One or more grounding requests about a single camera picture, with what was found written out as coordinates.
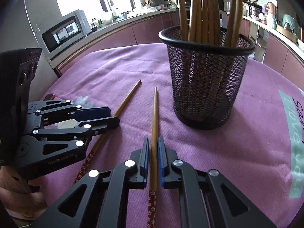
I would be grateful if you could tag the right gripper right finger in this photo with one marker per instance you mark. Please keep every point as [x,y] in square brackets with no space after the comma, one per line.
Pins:
[207,199]

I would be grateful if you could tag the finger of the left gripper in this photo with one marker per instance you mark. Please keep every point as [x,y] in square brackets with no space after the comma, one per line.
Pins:
[58,139]
[45,113]

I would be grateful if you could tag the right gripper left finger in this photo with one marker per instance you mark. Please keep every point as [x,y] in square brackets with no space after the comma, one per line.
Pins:
[99,199]

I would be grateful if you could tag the wooden chopstick floral handle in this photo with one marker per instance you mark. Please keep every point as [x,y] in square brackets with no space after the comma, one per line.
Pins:
[100,140]

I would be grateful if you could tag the wooden chopstick red handle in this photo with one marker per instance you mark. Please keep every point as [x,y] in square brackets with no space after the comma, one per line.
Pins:
[152,197]

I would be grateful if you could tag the left hand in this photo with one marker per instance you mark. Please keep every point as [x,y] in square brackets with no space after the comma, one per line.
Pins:
[19,202]

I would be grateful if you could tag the pink floral tablecloth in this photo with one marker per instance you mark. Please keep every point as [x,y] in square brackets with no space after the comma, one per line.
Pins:
[259,149]

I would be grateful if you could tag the white microwave oven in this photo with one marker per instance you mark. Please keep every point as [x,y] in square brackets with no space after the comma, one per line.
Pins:
[56,35]

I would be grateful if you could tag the black mesh utensil cup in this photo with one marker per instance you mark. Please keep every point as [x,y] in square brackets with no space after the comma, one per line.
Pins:
[205,78]

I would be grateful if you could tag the wooden chopstick in cup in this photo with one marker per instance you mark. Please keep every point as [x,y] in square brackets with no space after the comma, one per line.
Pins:
[194,34]
[183,20]

